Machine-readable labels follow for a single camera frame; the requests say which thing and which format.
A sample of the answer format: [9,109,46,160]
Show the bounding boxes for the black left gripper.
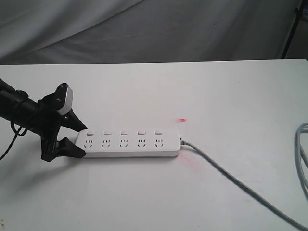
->
[21,93,87,162]

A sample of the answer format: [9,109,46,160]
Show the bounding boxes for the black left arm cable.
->
[0,105,37,161]

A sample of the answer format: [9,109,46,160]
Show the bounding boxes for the grey power cable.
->
[179,122,308,231]

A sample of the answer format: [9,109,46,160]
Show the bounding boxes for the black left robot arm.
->
[0,81,87,162]

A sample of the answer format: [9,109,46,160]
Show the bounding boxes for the grey backdrop cloth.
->
[0,0,301,64]

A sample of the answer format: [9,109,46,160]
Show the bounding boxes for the black tripod stand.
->
[280,0,305,59]

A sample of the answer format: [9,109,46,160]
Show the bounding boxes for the white five-outlet power strip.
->
[75,128,180,158]

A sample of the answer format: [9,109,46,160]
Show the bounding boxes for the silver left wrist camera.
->
[55,83,73,115]

